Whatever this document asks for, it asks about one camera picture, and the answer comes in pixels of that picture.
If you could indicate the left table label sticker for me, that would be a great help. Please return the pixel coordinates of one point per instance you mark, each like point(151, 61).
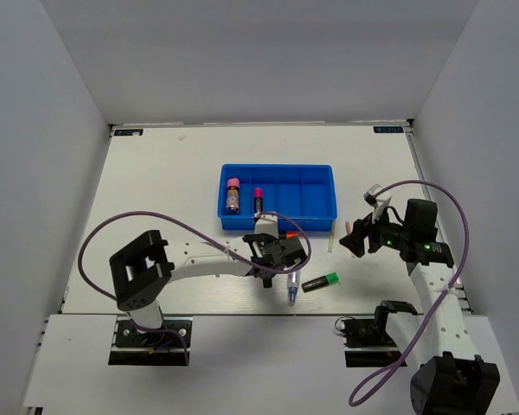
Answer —
point(128, 132)

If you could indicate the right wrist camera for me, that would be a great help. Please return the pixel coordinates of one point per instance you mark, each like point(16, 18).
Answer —
point(378, 200)

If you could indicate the pink cap black highlighter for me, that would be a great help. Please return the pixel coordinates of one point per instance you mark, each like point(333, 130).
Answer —
point(257, 201)

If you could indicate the blue compartment tray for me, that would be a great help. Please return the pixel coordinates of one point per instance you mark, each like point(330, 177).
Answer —
point(305, 193)

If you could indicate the green cap black highlighter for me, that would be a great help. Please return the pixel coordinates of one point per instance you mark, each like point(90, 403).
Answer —
point(320, 282)

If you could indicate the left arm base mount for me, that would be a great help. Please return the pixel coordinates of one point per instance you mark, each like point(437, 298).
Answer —
point(133, 348)

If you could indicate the right table label sticker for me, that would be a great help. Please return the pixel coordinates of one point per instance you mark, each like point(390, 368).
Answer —
point(388, 129)

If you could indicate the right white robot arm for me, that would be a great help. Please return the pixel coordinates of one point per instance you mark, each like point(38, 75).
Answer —
point(449, 374)

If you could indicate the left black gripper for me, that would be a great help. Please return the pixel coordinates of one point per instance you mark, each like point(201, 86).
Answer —
point(269, 238)

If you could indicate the pink glue stick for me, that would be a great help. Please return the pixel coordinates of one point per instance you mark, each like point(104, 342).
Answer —
point(233, 196)

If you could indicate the table label sticker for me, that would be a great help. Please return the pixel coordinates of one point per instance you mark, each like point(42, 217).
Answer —
point(388, 129)
point(128, 132)

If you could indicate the thin yellow highlighter pen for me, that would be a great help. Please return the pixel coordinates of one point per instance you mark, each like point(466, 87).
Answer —
point(331, 237)

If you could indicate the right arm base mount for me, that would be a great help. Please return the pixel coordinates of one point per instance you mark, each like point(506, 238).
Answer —
point(364, 346)

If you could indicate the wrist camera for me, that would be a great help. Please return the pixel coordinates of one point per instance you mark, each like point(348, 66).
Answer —
point(378, 200)
point(266, 224)

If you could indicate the clear blue-tip glue pen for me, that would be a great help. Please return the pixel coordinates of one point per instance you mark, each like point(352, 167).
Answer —
point(292, 285)

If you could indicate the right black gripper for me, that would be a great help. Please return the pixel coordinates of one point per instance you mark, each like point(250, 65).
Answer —
point(362, 228)

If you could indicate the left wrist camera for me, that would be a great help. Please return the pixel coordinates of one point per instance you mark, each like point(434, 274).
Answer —
point(266, 224)

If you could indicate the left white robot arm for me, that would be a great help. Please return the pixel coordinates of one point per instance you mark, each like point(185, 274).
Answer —
point(141, 269)

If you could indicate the orange cap black highlighter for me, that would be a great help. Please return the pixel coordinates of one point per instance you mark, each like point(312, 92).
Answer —
point(288, 235)

